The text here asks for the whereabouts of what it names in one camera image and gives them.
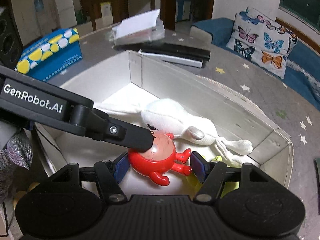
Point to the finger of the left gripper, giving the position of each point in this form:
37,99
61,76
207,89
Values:
100,126

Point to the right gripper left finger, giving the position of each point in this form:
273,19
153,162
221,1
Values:
108,176

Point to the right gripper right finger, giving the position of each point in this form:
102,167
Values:
212,177

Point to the green round alien toy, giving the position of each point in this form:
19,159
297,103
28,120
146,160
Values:
232,180

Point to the red round doll toy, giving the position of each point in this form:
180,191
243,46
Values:
161,158

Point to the white plush rabbit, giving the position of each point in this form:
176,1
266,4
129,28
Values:
169,116

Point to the peanut shaped toy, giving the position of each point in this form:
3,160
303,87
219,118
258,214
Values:
20,194

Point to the grey gloved hand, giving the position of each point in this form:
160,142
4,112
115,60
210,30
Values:
18,152

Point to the blue yellow tissue box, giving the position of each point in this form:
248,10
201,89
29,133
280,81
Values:
50,55

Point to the black white storage box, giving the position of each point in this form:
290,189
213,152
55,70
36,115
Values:
203,116

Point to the water dispenser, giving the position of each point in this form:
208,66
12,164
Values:
44,19

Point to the white open paper box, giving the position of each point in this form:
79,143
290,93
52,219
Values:
145,27

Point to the white refrigerator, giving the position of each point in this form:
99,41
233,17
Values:
66,13

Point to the black white flat box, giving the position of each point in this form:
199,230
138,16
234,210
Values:
171,53

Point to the blue sofa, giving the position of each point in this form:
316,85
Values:
290,61

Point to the dark wooden console table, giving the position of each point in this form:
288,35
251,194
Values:
120,10

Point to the butterfly print pillow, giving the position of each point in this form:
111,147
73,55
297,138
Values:
262,41

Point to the dark glass window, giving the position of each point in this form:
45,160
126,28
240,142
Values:
300,0

